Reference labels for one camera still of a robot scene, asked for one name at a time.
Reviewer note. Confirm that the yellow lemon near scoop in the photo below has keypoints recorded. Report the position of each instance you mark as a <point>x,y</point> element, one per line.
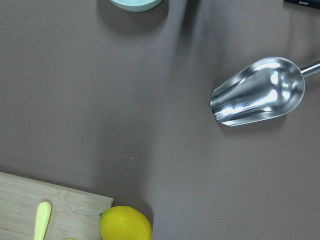
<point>124,223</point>

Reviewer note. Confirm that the metal scoop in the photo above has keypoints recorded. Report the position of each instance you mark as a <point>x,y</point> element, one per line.
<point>267,89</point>

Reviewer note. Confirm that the mint green bowl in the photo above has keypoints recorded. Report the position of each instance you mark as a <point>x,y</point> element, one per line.
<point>136,5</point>

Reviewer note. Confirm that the wooden cutting board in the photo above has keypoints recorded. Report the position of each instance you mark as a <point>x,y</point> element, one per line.
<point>75,214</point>

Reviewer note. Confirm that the yellow plastic knife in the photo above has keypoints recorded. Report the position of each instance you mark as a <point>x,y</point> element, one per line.
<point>42,218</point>

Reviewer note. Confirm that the black box at edge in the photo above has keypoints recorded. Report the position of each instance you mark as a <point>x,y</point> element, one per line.
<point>306,3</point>

